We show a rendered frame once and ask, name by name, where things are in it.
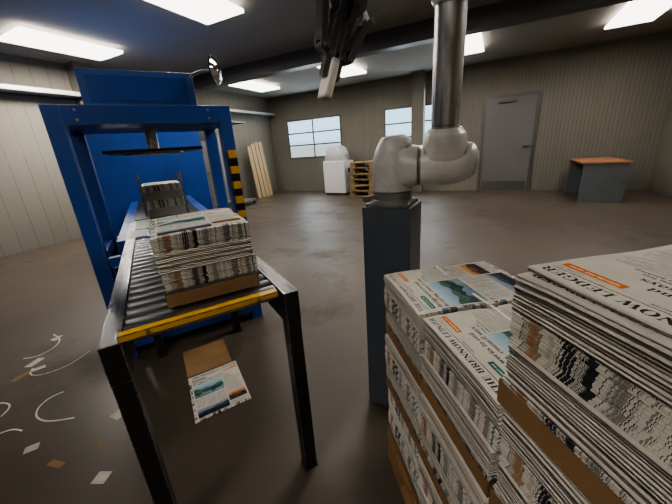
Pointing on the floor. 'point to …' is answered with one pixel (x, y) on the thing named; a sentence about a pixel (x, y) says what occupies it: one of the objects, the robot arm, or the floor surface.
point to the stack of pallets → (361, 179)
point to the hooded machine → (337, 170)
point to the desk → (598, 179)
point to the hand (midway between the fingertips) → (328, 79)
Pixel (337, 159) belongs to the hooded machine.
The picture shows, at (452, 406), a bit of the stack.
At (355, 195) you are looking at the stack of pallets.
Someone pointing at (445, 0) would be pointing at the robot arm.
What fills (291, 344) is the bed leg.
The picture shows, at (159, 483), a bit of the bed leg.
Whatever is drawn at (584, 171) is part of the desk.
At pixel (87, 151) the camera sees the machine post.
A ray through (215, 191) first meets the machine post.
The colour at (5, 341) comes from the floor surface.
